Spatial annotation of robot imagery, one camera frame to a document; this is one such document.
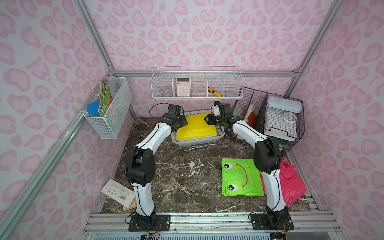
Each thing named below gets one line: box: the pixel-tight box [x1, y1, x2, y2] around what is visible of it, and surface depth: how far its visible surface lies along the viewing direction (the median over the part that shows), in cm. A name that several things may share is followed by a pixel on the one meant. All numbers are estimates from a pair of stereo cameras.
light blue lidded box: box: [267, 96, 303, 113], surface depth 99 cm
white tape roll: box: [282, 112, 298, 123], surface depth 94 cm
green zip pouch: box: [276, 138, 290, 145], surface depth 90 cm
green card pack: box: [99, 80, 113, 118], surface depth 70 cm
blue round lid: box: [86, 101, 100, 116], surface depth 67 cm
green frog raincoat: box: [221, 158, 265, 197], surface depth 86 cm
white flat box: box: [264, 105, 298, 142], surface depth 89 cm
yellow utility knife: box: [207, 87, 222, 98], surface depth 99 cm
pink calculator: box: [176, 77, 191, 97], surface depth 95 cm
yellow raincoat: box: [176, 112, 218, 141], surface depth 99 cm
